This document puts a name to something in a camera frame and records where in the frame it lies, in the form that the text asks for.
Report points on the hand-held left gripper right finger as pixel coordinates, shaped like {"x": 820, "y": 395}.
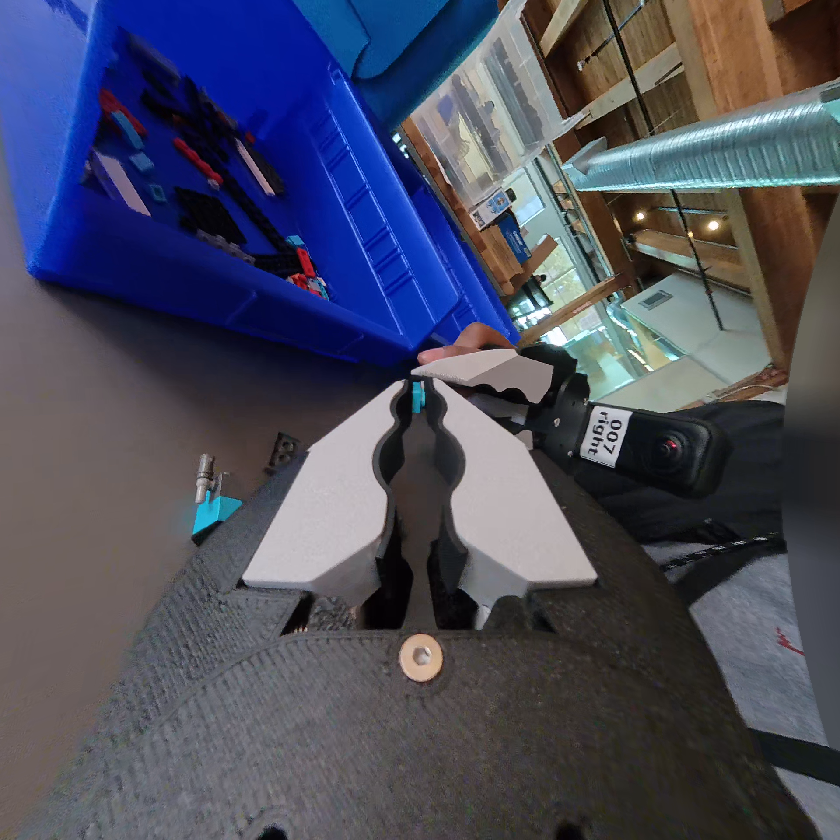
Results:
{"x": 525, "y": 525}

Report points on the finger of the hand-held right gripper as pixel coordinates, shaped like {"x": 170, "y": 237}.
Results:
{"x": 508, "y": 417}
{"x": 485, "y": 367}

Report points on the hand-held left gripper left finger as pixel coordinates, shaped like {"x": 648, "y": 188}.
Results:
{"x": 315, "y": 525}

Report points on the teal and black brick assembly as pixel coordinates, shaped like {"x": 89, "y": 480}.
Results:
{"x": 213, "y": 515}

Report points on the blue plastic bin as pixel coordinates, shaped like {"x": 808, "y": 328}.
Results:
{"x": 197, "y": 295}
{"x": 453, "y": 262}

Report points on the grey toy axle pin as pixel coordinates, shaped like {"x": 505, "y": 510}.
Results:
{"x": 205, "y": 476}

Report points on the person's right forearm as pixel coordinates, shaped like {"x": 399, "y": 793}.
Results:
{"x": 689, "y": 518}

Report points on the grey desk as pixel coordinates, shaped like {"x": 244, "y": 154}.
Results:
{"x": 98, "y": 459}

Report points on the person's right hand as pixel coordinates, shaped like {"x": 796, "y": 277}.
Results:
{"x": 472, "y": 340}

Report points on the dark grey toy brick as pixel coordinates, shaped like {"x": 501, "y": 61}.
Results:
{"x": 283, "y": 453}

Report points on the blue cardboard box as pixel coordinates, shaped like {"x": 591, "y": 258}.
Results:
{"x": 515, "y": 239}

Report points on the small picture card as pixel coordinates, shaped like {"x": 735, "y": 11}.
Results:
{"x": 489, "y": 208}

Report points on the grey sweatshirt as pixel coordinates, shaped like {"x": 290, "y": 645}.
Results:
{"x": 741, "y": 643}

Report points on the clear plastic drawer stack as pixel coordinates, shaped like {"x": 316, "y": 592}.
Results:
{"x": 492, "y": 111}

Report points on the pile of mixed toy bricks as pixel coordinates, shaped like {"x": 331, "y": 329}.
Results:
{"x": 197, "y": 170}

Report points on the silver ventilation duct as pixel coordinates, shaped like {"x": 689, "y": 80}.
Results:
{"x": 709, "y": 154}

